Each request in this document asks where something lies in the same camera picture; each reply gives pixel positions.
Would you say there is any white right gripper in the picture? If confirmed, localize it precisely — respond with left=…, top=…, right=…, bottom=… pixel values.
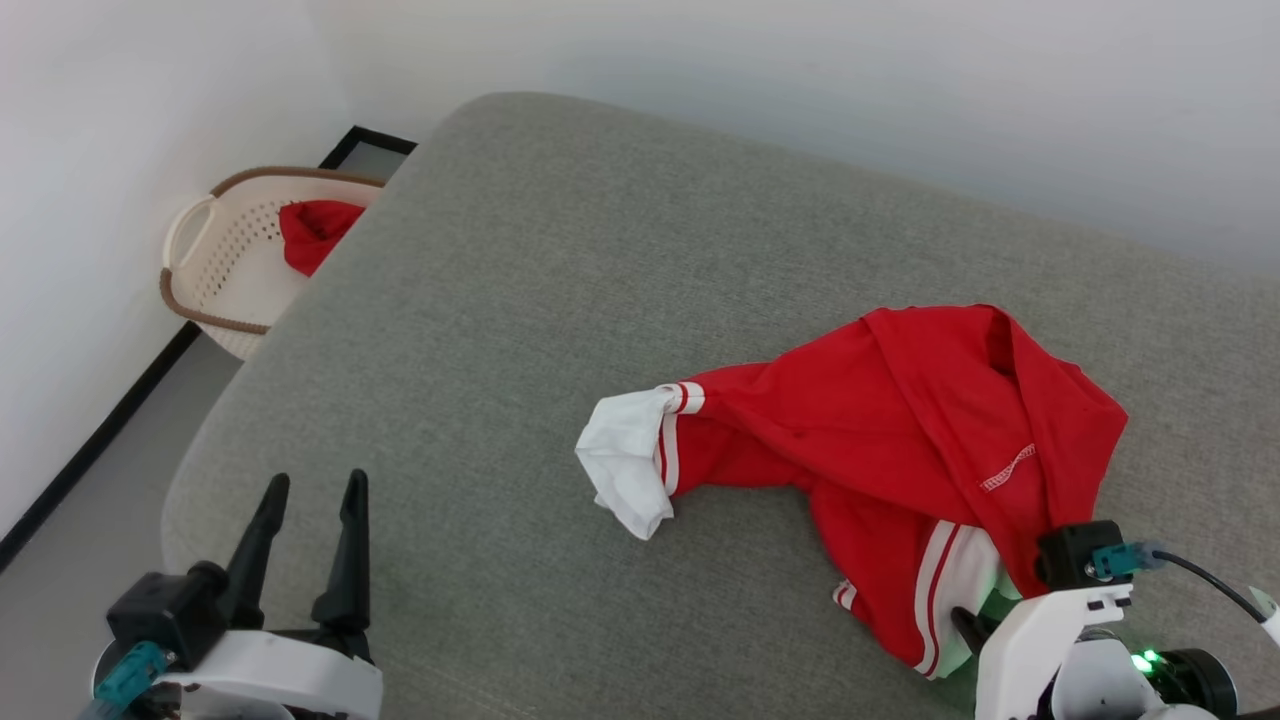
left=950, top=585, right=1146, bottom=720

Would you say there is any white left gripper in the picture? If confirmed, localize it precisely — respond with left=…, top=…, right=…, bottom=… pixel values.
left=150, top=468, right=384, bottom=720

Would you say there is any red and white shirt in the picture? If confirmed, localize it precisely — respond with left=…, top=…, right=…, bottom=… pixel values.
left=575, top=303, right=1129, bottom=681

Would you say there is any black skirting board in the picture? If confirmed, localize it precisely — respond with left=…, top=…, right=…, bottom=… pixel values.
left=0, top=125, right=418, bottom=573

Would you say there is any cream basket with brown rim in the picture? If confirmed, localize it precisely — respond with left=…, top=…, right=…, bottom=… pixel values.
left=160, top=166, right=389, bottom=361

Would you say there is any red garment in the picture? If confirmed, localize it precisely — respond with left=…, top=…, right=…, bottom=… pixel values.
left=278, top=199, right=367, bottom=278

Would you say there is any grey fabric sofa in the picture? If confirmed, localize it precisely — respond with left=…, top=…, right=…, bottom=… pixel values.
left=160, top=92, right=1280, bottom=720

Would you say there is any right camera cable teal plug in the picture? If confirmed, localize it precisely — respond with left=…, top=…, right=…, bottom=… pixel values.
left=1092, top=540, right=1271, bottom=623

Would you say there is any camera cable teal plug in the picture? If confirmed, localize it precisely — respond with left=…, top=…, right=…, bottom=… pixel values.
left=1092, top=540, right=1271, bottom=623
left=80, top=640, right=171, bottom=720

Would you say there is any left camera cable teal plug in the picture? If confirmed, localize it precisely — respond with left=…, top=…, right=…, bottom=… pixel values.
left=80, top=640, right=171, bottom=720

